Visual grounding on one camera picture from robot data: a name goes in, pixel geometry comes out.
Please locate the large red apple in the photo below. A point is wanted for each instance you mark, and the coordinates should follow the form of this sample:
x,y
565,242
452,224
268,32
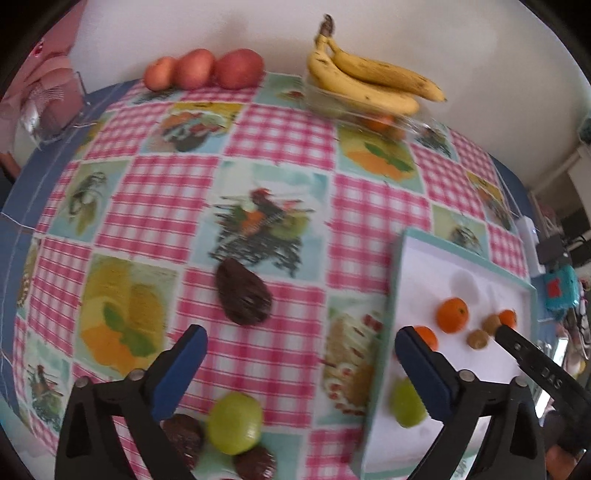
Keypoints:
x,y
238,68

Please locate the black charger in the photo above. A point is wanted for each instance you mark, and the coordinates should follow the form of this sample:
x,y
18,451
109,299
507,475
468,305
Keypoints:
x,y
551,249

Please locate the teal rimmed white tray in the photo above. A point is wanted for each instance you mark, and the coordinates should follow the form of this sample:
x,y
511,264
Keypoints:
x,y
438,277

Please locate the clear acrylic box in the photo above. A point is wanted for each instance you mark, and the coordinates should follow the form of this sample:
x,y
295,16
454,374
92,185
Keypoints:
x,y
55,124

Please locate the pink checked printed tablecloth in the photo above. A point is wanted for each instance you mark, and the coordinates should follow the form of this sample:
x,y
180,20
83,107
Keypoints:
x,y
277,136

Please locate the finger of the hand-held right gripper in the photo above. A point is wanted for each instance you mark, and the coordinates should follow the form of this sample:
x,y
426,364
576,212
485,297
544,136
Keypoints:
x,y
535,362

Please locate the teal box with red label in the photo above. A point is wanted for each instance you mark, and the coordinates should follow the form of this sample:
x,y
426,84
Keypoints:
x,y
561,288

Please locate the clear plastic container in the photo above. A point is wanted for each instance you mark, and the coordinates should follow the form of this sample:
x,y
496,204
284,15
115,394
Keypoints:
x,y
337,110

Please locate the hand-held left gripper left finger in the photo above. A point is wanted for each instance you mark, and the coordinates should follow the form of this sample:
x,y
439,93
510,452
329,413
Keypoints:
x,y
182,364

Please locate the pile of colourful trinkets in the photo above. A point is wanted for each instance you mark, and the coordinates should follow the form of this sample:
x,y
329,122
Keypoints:
x,y
577,341

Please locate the small red apple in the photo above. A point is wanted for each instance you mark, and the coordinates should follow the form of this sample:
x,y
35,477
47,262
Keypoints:
x,y
159,73

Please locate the spotted yellow banana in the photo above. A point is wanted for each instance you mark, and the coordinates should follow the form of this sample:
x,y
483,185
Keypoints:
x,y
392,76

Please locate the bunch of yellow bananas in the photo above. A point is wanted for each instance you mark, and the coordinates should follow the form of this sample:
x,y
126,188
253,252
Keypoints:
x,y
351,92

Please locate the white power strip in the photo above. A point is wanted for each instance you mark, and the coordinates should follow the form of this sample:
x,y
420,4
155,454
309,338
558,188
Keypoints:
x,y
528,240

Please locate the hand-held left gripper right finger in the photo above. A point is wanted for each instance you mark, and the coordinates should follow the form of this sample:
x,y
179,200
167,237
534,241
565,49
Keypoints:
x,y
422,369

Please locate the small tangerine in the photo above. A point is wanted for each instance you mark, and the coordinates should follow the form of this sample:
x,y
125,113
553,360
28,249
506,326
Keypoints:
x,y
452,314
508,317
378,122
427,338

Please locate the medium red apple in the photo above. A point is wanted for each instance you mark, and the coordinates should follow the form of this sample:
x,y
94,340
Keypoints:
x,y
194,68

